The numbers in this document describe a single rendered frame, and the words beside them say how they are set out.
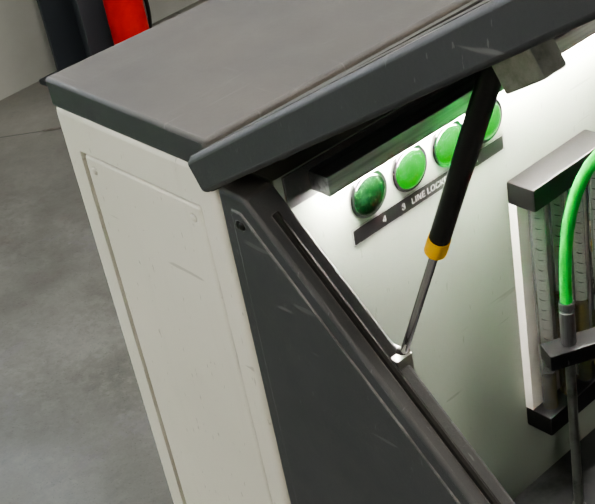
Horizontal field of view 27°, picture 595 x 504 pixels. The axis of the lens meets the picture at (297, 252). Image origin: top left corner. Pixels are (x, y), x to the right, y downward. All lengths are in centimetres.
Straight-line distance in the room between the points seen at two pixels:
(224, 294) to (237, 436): 22
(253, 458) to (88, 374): 211
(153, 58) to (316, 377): 39
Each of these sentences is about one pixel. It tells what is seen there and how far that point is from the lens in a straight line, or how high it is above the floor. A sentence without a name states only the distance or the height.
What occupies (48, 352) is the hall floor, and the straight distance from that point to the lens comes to 365.
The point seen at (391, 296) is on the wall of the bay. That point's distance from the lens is 134.
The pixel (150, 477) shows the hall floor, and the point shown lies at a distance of 311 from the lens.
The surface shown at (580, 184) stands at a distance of 134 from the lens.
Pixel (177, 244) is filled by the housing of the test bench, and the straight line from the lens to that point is 130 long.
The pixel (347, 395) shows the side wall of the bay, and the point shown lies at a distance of 118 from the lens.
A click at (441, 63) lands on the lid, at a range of 84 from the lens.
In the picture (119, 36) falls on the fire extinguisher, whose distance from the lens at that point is 494.
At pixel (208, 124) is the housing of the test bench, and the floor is 150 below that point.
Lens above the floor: 201
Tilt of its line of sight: 32 degrees down
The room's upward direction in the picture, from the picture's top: 11 degrees counter-clockwise
